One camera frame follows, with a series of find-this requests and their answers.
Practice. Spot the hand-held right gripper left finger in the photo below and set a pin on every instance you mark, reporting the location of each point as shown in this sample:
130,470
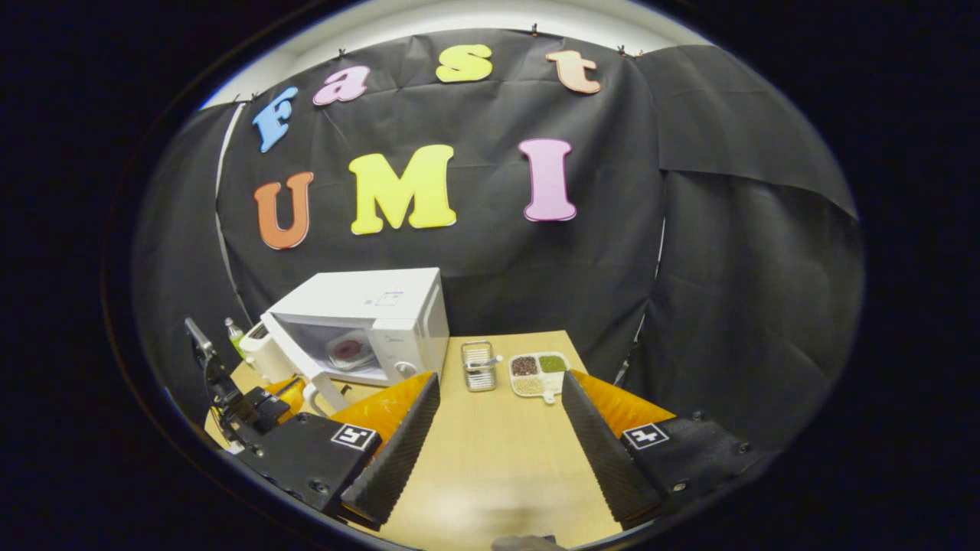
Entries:
398,459

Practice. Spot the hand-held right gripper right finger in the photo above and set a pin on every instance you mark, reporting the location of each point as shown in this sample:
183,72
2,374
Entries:
605,459

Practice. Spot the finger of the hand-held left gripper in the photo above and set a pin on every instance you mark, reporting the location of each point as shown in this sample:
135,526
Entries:
293,394

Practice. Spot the white plate with pink food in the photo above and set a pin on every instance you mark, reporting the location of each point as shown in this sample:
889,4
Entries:
351,353

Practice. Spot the white microwave oven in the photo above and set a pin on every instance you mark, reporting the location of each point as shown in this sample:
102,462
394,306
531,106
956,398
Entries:
367,295

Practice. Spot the white toaster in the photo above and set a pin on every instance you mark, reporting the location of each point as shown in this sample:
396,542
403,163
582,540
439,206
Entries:
264,356

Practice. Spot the green drink bottle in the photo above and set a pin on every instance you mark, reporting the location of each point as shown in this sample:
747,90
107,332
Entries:
235,335

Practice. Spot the divided white snack tray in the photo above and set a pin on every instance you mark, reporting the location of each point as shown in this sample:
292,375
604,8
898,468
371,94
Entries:
540,375

